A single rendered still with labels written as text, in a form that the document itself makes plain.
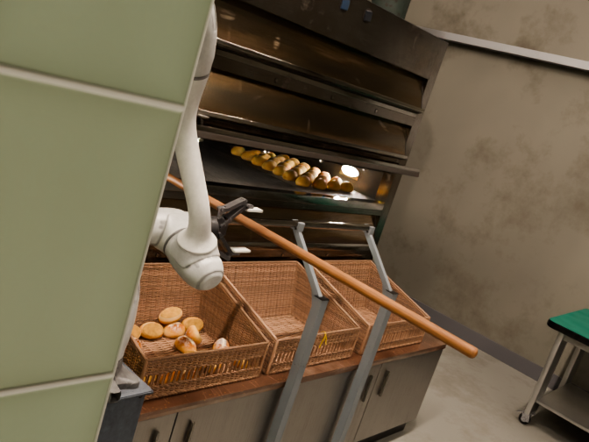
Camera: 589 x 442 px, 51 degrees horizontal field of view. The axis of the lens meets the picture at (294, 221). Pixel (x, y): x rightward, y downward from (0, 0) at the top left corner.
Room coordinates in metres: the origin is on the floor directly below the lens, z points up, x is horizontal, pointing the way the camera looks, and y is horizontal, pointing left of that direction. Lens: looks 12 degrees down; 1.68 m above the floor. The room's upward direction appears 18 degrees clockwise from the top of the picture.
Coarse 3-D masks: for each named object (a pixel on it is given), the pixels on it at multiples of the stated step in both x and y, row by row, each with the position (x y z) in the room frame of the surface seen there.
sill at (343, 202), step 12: (216, 192) 2.46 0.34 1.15; (228, 192) 2.51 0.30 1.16; (240, 192) 2.56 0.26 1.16; (252, 192) 2.62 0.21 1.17; (264, 192) 2.67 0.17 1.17; (276, 192) 2.73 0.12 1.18; (288, 192) 2.82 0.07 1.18; (300, 192) 2.92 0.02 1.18; (324, 204) 3.01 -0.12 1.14; (336, 204) 3.08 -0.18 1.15; (348, 204) 3.15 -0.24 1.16; (360, 204) 3.23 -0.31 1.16; (372, 204) 3.31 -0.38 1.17
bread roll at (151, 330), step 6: (144, 324) 2.15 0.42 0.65; (150, 324) 2.16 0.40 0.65; (156, 324) 2.18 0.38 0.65; (144, 330) 2.13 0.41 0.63; (150, 330) 2.15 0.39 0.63; (156, 330) 2.17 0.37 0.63; (162, 330) 2.18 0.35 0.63; (144, 336) 2.13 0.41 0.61; (150, 336) 2.14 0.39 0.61; (156, 336) 2.16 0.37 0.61
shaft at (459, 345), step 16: (256, 224) 1.94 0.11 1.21; (272, 240) 1.87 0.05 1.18; (304, 256) 1.78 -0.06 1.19; (336, 272) 1.70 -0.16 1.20; (352, 288) 1.66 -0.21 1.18; (368, 288) 1.64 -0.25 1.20; (384, 304) 1.59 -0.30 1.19; (400, 304) 1.57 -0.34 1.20; (416, 320) 1.52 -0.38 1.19; (448, 336) 1.46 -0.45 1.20; (464, 352) 1.43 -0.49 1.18
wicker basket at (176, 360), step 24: (144, 264) 2.22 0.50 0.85; (168, 264) 2.31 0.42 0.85; (144, 288) 2.22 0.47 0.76; (168, 288) 2.30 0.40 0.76; (216, 288) 2.38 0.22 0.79; (144, 312) 2.21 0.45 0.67; (216, 312) 2.35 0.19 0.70; (240, 312) 2.26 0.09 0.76; (216, 336) 2.32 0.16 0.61; (264, 336) 2.17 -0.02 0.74; (144, 360) 1.75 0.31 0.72; (168, 360) 1.81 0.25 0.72; (192, 360) 1.88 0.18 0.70; (216, 360) 1.97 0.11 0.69; (240, 360) 2.06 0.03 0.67; (168, 384) 1.83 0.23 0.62; (192, 384) 1.91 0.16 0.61; (216, 384) 1.99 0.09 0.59
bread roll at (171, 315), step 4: (168, 308) 2.27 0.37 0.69; (172, 308) 2.27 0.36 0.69; (176, 308) 2.28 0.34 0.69; (160, 312) 2.24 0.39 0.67; (164, 312) 2.24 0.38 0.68; (168, 312) 2.25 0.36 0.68; (172, 312) 2.25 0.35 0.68; (176, 312) 2.26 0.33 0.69; (180, 312) 2.26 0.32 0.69; (160, 316) 2.22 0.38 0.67; (164, 316) 2.22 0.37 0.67; (168, 316) 2.23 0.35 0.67; (172, 316) 2.24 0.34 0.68; (176, 316) 2.24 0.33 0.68; (180, 316) 2.26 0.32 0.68; (160, 320) 2.22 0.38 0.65; (164, 320) 2.22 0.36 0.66; (168, 320) 2.22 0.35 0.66; (172, 320) 2.23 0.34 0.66; (176, 320) 2.25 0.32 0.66
